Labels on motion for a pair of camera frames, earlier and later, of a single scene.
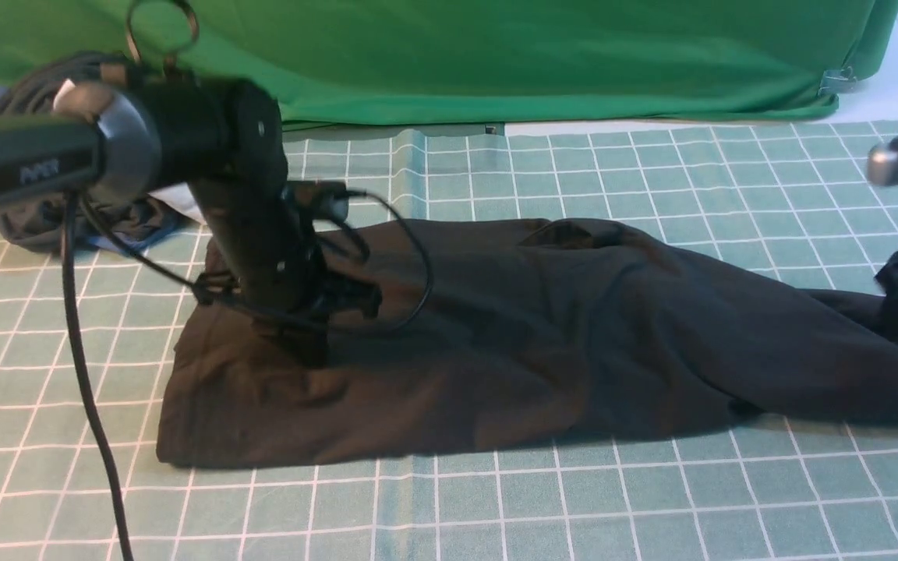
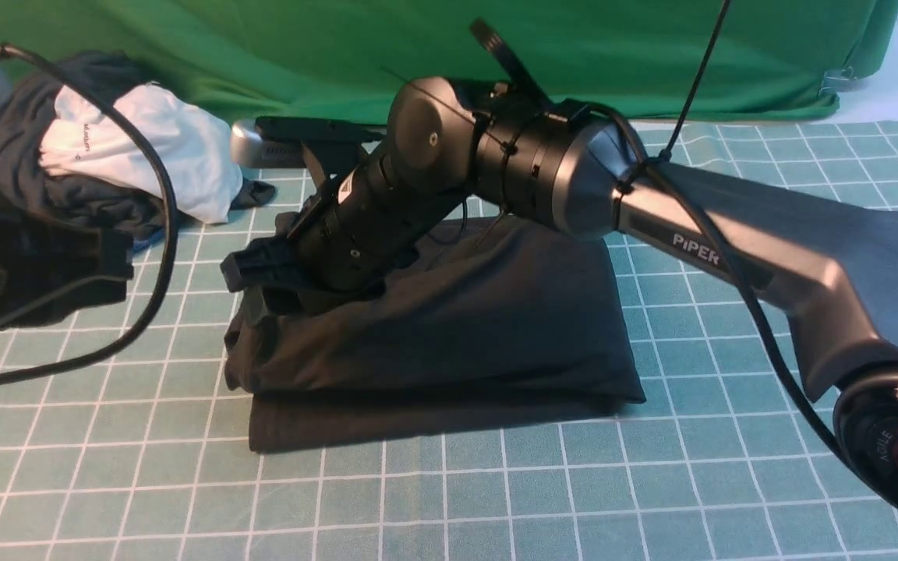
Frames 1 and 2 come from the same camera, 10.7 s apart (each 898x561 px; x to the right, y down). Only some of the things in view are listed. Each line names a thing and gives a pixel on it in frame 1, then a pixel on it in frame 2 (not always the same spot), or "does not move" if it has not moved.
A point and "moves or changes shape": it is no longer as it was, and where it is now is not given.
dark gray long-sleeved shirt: [494, 330] moves or changes shape
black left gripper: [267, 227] -> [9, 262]
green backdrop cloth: [402, 61] does not move
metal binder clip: [837, 82] does not move
